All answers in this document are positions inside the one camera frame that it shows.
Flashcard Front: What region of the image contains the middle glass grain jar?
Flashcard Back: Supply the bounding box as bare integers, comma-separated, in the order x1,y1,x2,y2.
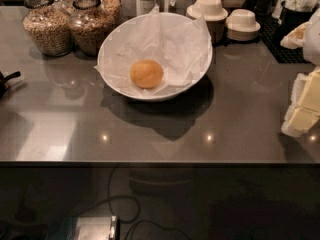
68,0,115,57

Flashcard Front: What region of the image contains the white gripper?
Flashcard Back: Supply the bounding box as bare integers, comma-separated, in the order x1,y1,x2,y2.
280,9,320,137

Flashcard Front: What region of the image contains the orange fruit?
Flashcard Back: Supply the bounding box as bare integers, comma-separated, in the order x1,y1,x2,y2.
130,59,164,89

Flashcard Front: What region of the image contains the rear glass grain jar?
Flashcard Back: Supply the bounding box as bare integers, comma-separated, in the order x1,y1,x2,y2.
100,0,121,24

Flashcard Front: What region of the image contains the left glass grain jar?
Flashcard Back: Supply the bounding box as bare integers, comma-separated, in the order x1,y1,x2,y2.
22,0,73,57

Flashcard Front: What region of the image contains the black container with napkins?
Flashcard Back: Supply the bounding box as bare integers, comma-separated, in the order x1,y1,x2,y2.
273,0,319,44

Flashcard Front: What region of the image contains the right stack of paper cups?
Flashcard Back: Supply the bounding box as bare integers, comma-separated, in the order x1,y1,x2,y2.
226,9,261,41

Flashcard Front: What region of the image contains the stack of paper cups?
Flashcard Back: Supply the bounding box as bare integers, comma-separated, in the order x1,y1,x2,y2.
186,0,228,43
226,9,261,41

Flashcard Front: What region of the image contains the white bowl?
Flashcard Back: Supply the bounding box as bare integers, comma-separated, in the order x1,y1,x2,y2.
96,12,214,102

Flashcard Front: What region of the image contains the left stack of paper cups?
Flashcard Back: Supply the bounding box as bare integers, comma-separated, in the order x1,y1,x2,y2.
186,0,228,43

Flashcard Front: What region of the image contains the white paper liner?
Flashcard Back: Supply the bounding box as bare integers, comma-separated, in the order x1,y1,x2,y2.
93,3,213,98

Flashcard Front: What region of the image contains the glass grain jar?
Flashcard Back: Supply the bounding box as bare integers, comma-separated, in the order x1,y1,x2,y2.
100,0,121,24
68,0,115,57
22,0,73,57

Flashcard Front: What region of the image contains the black rubber mat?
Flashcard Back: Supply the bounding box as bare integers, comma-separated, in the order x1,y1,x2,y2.
257,15,306,63

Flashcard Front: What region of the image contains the black handle at left edge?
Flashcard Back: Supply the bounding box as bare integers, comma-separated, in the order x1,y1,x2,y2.
0,71,21,98

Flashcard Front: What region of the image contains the metal box under table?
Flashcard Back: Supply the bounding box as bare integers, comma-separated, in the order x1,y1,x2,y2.
46,216,119,240

